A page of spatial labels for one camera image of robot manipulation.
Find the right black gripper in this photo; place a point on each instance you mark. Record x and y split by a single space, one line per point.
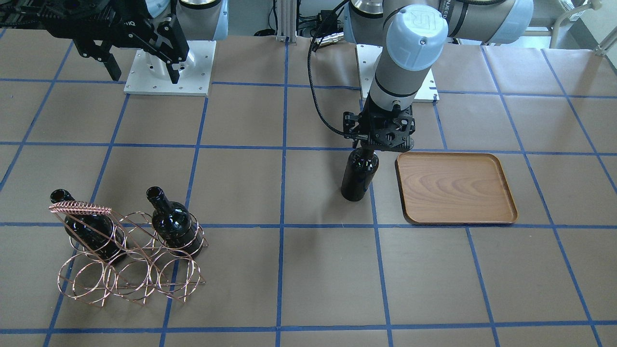
129 30

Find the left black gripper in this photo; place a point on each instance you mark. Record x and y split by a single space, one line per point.
350 124

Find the dark wine bottle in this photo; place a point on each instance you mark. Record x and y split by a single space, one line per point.
362 165
173 224
95 232

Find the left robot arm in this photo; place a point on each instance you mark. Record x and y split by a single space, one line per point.
412 35

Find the wooden tray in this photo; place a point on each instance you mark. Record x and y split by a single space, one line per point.
454 188

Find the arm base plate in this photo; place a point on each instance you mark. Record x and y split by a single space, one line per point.
148 74
367 58

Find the copper wire bottle basket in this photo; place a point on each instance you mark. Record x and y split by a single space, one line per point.
143 265

